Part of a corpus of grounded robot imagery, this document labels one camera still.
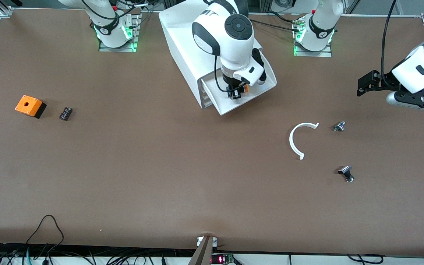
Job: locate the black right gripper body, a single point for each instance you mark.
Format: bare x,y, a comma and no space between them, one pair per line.
229,81

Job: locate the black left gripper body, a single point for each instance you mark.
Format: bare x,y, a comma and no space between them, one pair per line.
385,81

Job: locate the white drawer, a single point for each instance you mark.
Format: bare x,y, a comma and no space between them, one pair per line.
207,98
205,92
208,104
234,106

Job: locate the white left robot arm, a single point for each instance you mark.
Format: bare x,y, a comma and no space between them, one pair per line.
320,25

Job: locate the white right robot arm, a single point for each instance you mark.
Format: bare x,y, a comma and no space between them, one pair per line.
234,44

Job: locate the white drawer cabinet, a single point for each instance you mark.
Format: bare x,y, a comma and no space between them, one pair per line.
177,40

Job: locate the small silver metal knob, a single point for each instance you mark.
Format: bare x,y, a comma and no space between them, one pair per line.
339,126

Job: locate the black-headed metal bolt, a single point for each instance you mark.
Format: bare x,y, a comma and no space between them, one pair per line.
345,171

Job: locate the black cylindrical capacitor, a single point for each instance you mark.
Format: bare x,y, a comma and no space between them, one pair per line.
66,113

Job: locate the device with red display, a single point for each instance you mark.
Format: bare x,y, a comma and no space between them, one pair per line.
221,259

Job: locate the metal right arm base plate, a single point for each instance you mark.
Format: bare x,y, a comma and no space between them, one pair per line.
116,49

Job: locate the white post bracket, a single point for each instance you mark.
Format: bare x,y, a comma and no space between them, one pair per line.
199,241

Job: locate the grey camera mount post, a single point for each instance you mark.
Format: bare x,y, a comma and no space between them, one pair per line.
202,254

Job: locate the orange button enclosure box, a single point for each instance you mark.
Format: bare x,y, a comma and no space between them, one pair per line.
28,105

